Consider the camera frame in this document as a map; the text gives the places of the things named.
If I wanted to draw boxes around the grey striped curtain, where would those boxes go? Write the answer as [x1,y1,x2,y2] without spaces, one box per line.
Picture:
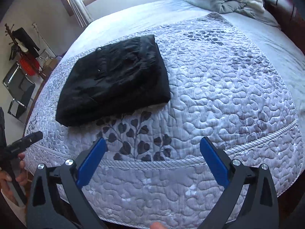
[61,0,93,28]

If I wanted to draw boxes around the grey quilted bedspread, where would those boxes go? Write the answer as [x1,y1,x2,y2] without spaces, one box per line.
[24,13,305,229]

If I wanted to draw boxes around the wooden headboard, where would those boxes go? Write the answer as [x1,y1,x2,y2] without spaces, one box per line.
[254,0,305,30]

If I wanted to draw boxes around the bed with grey sheet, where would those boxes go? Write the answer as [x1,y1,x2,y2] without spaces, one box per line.
[63,0,305,115]

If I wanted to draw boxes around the white wire drying rack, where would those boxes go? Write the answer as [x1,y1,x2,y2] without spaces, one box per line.
[32,22,58,70]

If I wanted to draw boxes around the person's left hand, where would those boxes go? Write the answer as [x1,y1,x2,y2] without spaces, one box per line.
[0,153,28,192]

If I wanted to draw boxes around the black pants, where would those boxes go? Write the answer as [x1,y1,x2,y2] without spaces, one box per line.
[56,35,171,127]

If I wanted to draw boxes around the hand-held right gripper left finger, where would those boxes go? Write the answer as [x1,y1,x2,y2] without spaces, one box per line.
[26,137,108,229]

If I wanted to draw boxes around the black metal frame chair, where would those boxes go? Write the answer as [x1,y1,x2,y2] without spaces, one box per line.
[2,61,36,120]

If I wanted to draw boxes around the red bag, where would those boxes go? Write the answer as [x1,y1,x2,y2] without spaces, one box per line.
[18,57,40,77]

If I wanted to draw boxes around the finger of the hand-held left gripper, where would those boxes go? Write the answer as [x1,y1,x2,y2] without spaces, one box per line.
[22,131,44,146]

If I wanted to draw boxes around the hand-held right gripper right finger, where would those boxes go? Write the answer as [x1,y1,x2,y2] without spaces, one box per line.
[198,137,279,229]

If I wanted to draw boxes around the grey padded comforter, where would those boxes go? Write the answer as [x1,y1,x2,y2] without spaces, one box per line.
[170,0,282,28]

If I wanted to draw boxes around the wooden coat rack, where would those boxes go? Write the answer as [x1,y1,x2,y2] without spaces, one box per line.
[4,23,21,61]

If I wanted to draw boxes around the white fleece cloth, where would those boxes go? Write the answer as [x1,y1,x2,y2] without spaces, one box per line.
[248,0,265,13]

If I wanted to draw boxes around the black hanging garment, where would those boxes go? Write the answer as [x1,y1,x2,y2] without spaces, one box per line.
[12,27,41,52]

